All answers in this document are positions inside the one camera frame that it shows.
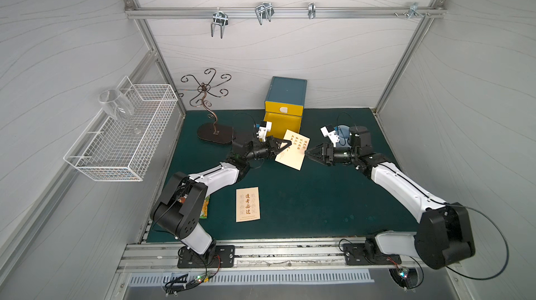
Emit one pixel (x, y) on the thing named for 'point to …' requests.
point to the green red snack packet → (204, 211)
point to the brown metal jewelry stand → (211, 133)
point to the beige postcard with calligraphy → (247, 204)
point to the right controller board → (407, 278)
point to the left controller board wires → (183, 282)
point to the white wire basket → (124, 141)
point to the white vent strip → (250, 277)
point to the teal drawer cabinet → (287, 91)
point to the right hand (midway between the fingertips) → (306, 156)
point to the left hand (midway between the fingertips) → (293, 145)
